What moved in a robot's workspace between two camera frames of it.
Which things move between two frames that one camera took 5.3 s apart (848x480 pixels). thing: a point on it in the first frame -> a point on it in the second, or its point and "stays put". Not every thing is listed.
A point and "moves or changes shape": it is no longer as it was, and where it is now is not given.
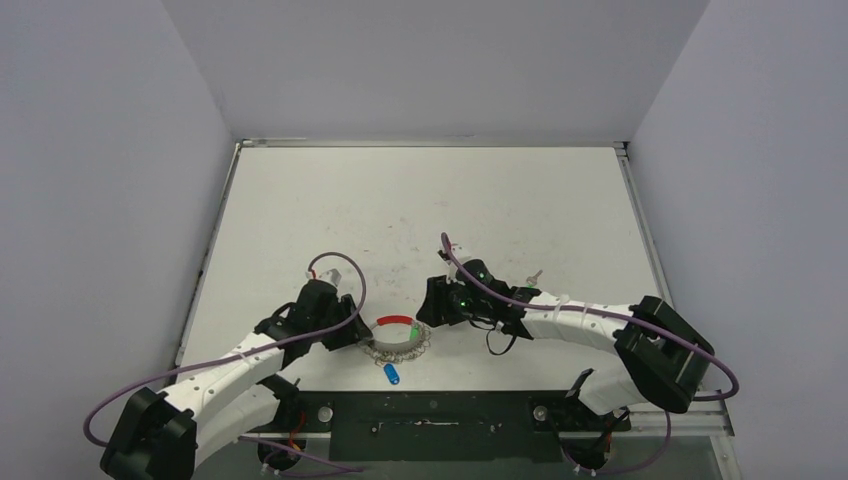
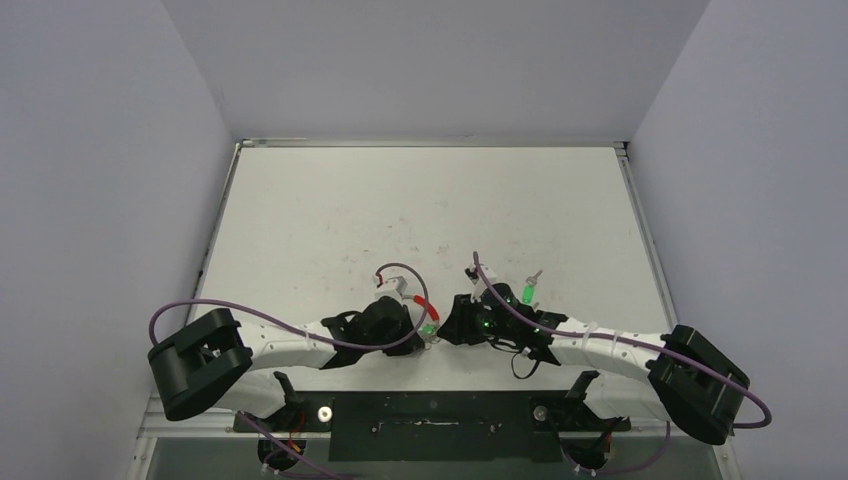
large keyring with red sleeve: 395,339 moves or changes shape
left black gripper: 352,332 -> 416,345
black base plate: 449,426 stays put
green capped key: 531,281 stays put
